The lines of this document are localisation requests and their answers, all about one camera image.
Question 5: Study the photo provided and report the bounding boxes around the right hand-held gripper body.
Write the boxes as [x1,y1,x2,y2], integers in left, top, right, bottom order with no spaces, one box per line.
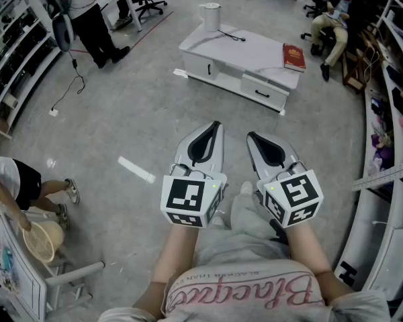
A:
[257,161,324,229]

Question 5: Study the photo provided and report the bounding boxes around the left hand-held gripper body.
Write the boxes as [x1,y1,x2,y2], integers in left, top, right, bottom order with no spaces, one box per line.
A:
[160,161,228,228]

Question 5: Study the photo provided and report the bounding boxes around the white electric kettle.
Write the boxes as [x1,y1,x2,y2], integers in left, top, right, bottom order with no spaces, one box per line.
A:
[198,2,222,32]

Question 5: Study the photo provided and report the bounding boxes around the person's left forearm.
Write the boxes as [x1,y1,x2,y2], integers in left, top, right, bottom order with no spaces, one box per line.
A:
[150,225,199,286]

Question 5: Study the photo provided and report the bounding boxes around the person's right forearm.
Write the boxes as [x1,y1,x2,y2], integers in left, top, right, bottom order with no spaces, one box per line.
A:
[283,222,337,278]

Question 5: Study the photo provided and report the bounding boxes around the white cabinet drawer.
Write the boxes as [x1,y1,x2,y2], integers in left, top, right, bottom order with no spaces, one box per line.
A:
[240,73,289,111]

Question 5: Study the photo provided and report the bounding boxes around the light grey trousers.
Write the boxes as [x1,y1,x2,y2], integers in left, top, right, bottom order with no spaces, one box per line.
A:
[191,193,292,271]

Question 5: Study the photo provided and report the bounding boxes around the perforated metal strip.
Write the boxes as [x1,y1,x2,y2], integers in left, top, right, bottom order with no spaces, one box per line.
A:
[351,157,403,193]

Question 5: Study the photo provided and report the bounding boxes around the white shelving unit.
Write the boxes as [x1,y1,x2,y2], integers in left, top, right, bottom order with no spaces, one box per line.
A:
[0,0,63,140]
[334,0,403,322]

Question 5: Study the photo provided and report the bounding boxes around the purple plush items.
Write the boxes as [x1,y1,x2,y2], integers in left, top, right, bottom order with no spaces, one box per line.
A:
[371,131,396,162]

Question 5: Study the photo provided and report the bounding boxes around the red book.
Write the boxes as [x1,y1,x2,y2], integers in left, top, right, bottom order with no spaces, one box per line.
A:
[282,43,307,73]

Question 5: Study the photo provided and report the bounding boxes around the wooden rack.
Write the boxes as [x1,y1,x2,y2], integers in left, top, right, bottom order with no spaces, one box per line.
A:
[341,28,379,95]

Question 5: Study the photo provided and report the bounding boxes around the light t-shirt with pink print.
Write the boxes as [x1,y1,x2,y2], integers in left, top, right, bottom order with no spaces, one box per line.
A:
[99,258,390,322]

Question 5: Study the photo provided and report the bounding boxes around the beige woven basket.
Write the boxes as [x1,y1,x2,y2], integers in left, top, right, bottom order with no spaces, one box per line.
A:
[22,220,66,264]

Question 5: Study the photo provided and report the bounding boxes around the white desk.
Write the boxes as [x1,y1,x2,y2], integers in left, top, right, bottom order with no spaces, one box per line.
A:
[95,0,144,33]

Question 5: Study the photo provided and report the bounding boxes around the grey neck pillow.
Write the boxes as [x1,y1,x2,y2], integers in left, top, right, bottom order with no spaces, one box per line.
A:
[52,13,76,53]

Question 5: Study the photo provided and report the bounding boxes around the white metal table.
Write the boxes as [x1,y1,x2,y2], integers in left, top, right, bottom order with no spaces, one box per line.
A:
[0,206,105,322]

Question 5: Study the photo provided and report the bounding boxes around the black power cable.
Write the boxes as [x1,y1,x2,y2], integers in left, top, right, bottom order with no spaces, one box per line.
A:
[217,29,248,42]

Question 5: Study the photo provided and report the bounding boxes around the black charger cable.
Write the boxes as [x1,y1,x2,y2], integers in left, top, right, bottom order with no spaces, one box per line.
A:
[50,50,87,112]

